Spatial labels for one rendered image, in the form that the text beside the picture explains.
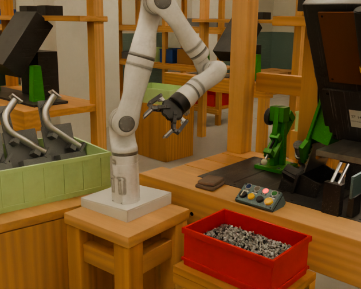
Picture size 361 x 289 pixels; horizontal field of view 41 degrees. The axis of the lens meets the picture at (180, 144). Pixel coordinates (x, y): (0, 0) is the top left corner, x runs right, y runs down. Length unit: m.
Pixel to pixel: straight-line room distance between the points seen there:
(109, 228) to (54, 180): 0.48
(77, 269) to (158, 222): 0.36
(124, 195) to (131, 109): 0.30
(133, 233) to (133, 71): 0.53
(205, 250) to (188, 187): 0.47
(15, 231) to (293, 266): 1.04
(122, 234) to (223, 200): 0.40
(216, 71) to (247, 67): 0.67
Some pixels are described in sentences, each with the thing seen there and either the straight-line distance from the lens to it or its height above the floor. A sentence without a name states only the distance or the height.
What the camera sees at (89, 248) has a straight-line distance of 1.78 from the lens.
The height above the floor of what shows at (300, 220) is 0.90.
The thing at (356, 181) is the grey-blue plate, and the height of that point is 1.02.
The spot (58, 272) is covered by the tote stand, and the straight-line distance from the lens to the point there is 2.09.
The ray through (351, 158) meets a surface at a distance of 1.54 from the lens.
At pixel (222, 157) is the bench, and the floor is 0.88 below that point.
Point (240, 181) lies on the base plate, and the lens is 1.96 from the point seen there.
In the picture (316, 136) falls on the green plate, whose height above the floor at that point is 1.13.
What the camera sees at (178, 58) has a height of 0.94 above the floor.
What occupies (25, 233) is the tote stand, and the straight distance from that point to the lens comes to 1.97.
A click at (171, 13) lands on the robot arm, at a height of 1.54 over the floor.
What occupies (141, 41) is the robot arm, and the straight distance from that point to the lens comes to 1.66.
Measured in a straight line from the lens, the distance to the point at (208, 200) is 1.81.
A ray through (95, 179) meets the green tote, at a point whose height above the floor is 0.85.
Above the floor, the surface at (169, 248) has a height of 0.72.
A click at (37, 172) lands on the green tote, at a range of 2.01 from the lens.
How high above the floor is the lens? 1.52
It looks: 14 degrees down
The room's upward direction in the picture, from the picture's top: 1 degrees clockwise
